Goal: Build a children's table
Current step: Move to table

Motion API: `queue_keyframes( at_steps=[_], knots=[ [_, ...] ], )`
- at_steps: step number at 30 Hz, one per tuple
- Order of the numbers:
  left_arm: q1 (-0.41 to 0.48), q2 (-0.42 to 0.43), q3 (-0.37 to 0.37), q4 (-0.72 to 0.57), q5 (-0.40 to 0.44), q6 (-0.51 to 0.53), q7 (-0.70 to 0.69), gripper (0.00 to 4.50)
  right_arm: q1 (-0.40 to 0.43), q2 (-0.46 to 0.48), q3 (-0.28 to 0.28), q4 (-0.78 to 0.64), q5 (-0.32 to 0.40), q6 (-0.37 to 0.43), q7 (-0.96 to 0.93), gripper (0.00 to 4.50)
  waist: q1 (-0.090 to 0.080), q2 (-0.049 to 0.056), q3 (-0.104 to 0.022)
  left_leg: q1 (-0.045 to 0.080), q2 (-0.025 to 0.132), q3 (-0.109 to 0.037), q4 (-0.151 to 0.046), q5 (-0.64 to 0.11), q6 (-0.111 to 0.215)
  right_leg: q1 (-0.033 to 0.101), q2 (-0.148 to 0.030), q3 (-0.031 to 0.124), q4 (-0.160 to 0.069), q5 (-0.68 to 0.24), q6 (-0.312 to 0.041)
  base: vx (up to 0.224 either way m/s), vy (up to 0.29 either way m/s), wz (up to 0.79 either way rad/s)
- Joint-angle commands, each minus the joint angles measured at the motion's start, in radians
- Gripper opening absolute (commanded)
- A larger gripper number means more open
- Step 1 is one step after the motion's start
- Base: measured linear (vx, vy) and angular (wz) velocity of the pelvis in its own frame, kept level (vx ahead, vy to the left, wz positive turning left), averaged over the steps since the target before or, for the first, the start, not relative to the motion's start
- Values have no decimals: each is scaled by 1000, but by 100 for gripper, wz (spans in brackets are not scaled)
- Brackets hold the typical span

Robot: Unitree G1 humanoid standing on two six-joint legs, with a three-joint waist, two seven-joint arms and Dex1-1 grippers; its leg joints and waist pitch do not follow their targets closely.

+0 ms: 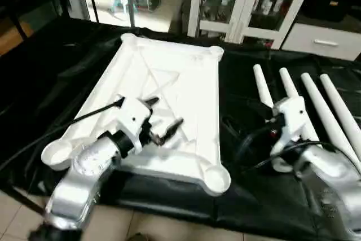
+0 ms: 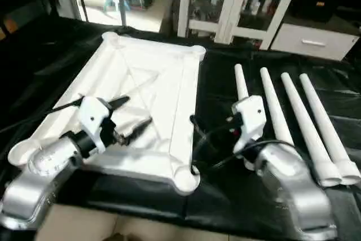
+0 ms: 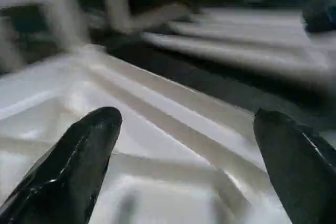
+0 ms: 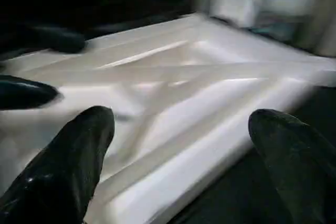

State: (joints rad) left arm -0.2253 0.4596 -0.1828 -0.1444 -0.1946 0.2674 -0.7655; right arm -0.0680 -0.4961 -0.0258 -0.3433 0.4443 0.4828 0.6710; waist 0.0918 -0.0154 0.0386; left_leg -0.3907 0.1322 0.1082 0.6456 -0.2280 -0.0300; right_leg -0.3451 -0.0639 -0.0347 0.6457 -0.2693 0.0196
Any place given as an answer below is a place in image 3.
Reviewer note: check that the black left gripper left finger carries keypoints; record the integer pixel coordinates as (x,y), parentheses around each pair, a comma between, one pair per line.
(58,182)

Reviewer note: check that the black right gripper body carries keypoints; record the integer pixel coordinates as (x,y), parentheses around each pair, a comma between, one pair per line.
(321,11)

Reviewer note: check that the white plastic table top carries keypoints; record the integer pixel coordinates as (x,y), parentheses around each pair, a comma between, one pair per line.
(173,145)

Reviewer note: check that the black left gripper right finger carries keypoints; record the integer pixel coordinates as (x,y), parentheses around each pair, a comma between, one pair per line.
(307,182)

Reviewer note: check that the black work mat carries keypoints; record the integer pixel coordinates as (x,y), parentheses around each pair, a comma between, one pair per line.
(173,72)

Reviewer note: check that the white glass door cabinet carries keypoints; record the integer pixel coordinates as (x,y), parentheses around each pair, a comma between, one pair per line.
(63,14)

